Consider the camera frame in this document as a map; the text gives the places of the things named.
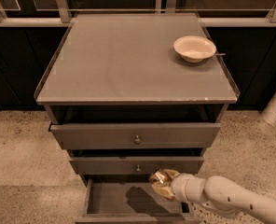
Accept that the grey middle drawer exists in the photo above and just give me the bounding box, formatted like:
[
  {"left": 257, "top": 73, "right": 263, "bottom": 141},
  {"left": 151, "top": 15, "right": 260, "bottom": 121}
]
[{"left": 70, "top": 157, "right": 204, "bottom": 175}]

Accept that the grey bottom drawer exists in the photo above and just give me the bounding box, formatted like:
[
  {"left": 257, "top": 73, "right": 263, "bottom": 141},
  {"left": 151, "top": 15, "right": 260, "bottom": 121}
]
[{"left": 75, "top": 179, "right": 200, "bottom": 224}]

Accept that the white paper bowl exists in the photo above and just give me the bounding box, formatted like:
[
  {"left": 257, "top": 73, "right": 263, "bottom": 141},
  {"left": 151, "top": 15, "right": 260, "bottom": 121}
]
[{"left": 173, "top": 35, "right": 216, "bottom": 63}]

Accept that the orange soda can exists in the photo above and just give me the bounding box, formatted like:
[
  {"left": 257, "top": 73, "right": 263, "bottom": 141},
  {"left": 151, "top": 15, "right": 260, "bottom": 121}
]
[{"left": 149, "top": 170, "right": 171, "bottom": 189}]

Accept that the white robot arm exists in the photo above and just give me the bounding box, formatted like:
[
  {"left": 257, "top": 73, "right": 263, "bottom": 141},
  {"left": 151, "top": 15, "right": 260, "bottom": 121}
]
[{"left": 149, "top": 169, "right": 276, "bottom": 224}]

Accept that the grey drawer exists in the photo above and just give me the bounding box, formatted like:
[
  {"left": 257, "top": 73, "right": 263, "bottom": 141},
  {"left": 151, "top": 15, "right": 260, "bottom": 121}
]
[
  {"left": 75, "top": 179, "right": 200, "bottom": 224},
  {"left": 50, "top": 123, "right": 220, "bottom": 149},
  {"left": 70, "top": 157, "right": 204, "bottom": 175}
]

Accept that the grey drawer cabinet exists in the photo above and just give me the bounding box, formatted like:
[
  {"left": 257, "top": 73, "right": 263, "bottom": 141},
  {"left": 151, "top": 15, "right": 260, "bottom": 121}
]
[{"left": 34, "top": 12, "right": 241, "bottom": 224}]

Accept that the grey top drawer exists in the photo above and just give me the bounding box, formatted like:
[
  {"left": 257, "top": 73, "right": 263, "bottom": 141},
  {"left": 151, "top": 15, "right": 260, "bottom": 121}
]
[{"left": 50, "top": 123, "right": 220, "bottom": 149}]

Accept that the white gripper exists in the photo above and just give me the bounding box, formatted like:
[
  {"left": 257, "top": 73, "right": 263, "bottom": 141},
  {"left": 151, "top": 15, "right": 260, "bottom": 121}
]
[{"left": 154, "top": 169, "right": 197, "bottom": 203}]

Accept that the metal railing frame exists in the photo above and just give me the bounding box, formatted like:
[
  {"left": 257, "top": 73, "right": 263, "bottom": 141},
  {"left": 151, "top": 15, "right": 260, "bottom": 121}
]
[{"left": 0, "top": 0, "right": 276, "bottom": 27}]

